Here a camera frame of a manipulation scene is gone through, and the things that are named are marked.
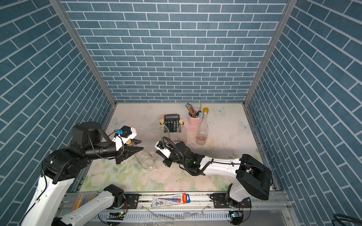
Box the clear glass bottle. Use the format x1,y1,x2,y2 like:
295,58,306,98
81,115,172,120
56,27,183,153
133,149,156,171

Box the short corked glass bottle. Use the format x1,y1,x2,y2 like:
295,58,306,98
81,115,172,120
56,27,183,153
159,119,170,139

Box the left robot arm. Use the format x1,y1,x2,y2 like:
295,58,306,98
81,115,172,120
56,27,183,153
19,122,143,226

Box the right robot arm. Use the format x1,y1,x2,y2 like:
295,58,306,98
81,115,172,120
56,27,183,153
155,137,272,207

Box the corked glass bottle red label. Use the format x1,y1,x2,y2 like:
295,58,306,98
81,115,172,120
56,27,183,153
177,119,187,143

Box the tall gold-capped glass bottle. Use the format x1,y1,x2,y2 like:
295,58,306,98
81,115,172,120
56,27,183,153
196,107,209,146

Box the black desk calculator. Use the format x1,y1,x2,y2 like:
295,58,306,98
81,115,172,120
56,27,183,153
164,114,180,133

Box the pink metal pen bucket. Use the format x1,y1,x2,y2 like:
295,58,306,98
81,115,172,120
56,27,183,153
188,109,202,131

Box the pens in bucket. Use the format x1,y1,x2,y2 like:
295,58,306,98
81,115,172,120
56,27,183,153
185,102,201,118

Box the coloured highlighter pack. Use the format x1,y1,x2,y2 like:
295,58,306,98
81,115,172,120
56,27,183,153
72,192,98,211

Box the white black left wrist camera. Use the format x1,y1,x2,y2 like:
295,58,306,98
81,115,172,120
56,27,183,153
112,126,137,151

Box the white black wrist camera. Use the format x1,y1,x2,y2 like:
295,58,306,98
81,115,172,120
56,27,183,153
155,141,171,159
112,126,137,151

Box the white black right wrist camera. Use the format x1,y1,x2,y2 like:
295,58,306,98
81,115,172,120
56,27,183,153
155,141,171,159

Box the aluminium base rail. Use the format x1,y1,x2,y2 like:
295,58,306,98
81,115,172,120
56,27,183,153
57,191,297,226

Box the aluminium corner post left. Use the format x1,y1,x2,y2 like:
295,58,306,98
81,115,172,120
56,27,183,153
48,0,117,107

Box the aluminium corner post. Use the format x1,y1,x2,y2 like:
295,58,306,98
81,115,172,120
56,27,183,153
243,0,298,107
48,0,117,107

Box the black cable bottom right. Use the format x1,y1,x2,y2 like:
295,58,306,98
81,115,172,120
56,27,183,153
331,213,362,226

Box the aluminium corner post right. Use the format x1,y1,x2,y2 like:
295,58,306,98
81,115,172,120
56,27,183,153
243,0,298,107

